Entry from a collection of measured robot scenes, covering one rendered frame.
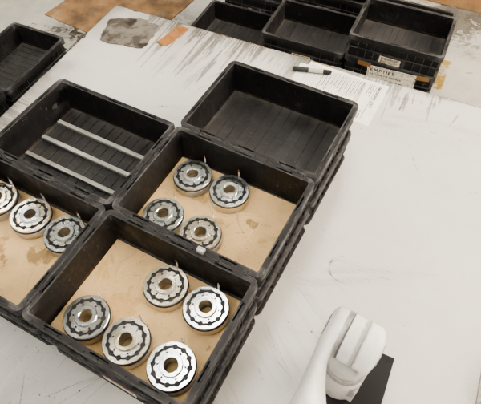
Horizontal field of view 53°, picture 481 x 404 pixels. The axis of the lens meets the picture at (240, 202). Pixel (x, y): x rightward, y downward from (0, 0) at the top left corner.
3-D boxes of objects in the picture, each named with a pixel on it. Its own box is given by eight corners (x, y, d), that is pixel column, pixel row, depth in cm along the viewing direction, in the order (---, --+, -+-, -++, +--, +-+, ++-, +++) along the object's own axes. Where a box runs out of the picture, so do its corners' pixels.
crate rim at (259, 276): (316, 186, 118) (317, 180, 116) (260, 285, 103) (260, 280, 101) (178, 130, 129) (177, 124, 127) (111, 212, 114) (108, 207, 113)
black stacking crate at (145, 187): (310, 208, 126) (316, 182, 117) (259, 302, 111) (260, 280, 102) (183, 154, 137) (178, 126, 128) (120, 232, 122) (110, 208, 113)
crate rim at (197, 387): (260, 285, 103) (260, 280, 101) (186, 418, 88) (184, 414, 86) (111, 212, 114) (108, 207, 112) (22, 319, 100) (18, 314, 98)
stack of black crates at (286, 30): (350, 74, 255) (363, 17, 227) (332, 111, 240) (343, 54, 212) (280, 54, 265) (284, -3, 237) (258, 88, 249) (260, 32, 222)
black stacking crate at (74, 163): (181, 154, 137) (176, 126, 128) (119, 232, 122) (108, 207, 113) (72, 107, 148) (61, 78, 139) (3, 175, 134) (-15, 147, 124)
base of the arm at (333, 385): (366, 373, 111) (379, 353, 97) (346, 408, 107) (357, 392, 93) (331, 350, 115) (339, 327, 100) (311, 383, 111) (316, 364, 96)
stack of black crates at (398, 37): (426, 95, 245) (458, 18, 208) (412, 135, 230) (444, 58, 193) (350, 74, 255) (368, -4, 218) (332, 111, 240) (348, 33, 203)
